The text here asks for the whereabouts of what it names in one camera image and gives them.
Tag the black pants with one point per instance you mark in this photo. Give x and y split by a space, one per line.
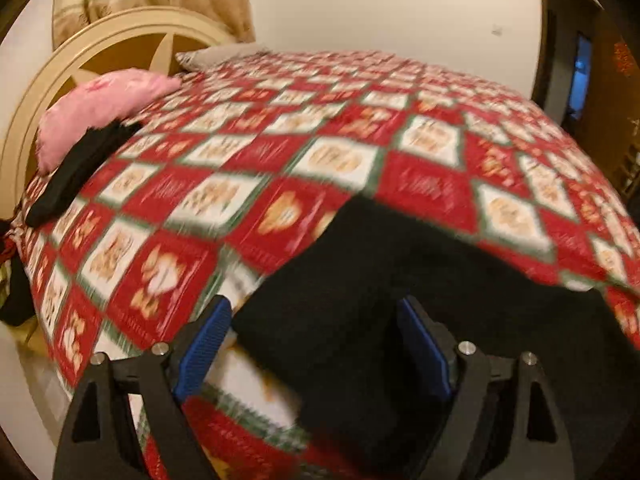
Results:
350 285

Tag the dark wooden door frame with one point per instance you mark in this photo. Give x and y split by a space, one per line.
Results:
546 35

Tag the dark clothes pile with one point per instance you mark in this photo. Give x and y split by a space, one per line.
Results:
12 285

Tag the brown wooden door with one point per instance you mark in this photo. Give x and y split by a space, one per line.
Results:
610 90

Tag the pink pillow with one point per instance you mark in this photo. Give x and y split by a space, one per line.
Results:
100 105

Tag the grey striped pillow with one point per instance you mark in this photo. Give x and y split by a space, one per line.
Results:
220 56

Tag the white wall switch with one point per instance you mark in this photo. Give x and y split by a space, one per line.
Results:
496 30

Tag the cream wooden headboard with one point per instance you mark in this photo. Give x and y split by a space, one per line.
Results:
30 110

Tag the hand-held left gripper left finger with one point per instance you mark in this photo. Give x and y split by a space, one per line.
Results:
204 347

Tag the red checked printed blanket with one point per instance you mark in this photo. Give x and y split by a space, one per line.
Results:
300 160

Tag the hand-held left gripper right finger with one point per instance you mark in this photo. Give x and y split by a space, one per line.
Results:
425 347

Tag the folded black cloth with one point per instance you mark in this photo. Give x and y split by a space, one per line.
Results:
75 170

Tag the red paper door decoration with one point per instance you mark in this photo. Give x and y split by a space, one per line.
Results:
623 58

